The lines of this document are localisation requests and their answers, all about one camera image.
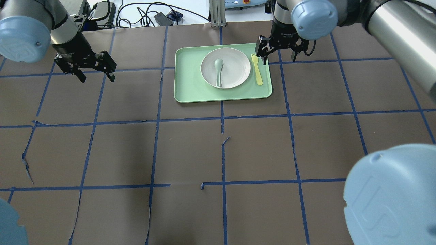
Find yellow plastic fork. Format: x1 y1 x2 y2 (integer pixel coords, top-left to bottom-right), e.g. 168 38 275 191
251 54 263 86

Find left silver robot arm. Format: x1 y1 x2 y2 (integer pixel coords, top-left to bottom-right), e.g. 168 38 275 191
0 0 117 83

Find sage green plastic spoon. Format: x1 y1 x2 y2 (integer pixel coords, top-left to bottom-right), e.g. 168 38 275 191
214 58 224 88

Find grey electronics box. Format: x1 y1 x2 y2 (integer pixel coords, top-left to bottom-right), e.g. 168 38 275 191
60 0 91 15

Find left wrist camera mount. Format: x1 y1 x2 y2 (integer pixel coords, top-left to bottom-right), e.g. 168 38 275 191
70 14 98 32

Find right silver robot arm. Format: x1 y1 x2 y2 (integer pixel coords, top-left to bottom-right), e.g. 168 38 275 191
273 25 435 245

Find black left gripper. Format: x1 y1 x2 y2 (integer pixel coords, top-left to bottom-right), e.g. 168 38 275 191
53 32 117 83

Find white round plate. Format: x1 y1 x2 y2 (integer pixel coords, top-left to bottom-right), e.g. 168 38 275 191
200 47 252 89

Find aluminium frame post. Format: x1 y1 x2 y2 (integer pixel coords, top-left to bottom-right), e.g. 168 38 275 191
209 0 227 28

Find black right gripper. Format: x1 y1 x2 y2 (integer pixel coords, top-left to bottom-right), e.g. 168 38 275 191
255 19 314 65

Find black power adapter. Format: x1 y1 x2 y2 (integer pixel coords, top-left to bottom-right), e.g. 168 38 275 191
154 12 173 26

